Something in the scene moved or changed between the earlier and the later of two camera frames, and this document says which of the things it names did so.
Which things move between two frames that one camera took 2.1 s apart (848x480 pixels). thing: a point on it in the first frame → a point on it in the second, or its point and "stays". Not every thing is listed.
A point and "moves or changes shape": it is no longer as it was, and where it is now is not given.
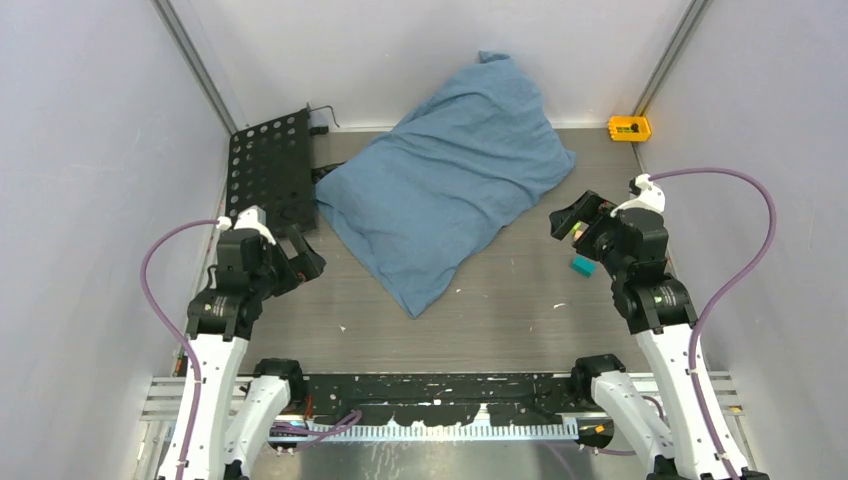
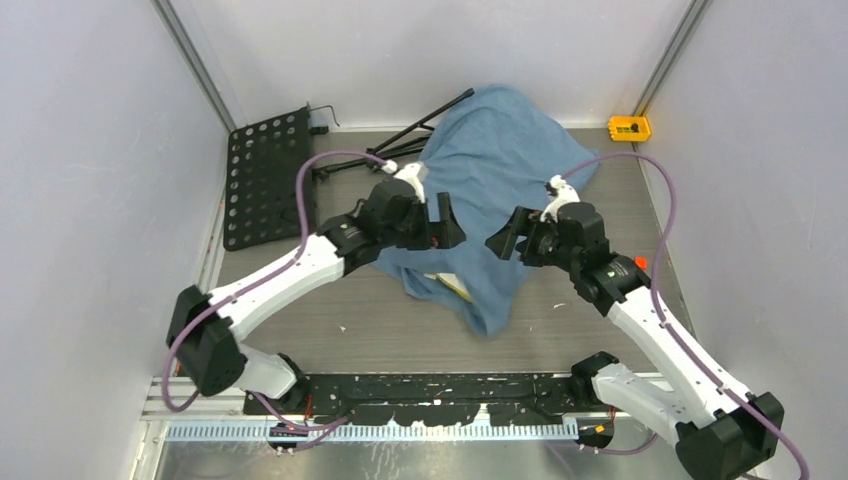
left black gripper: [303, 267] → [450, 233]
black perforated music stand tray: [269, 165] stays
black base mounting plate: [452, 398] stays
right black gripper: [591, 208] → [525, 220]
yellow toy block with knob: [629, 128] stays
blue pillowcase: [408, 208] moves or changes shape
